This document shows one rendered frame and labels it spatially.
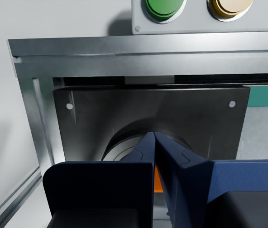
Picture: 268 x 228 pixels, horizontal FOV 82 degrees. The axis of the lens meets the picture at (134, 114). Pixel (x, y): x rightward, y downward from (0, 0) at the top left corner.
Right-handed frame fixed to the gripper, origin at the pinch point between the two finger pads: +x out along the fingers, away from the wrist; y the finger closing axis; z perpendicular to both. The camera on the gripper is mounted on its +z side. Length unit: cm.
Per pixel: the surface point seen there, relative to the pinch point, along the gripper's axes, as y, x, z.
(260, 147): -19.7, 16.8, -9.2
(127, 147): 2.4, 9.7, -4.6
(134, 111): 1.5, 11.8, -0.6
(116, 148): 3.8, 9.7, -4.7
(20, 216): 33, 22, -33
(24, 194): 19.1, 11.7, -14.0
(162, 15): -1.7, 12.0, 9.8
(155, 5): -0.9, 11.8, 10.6
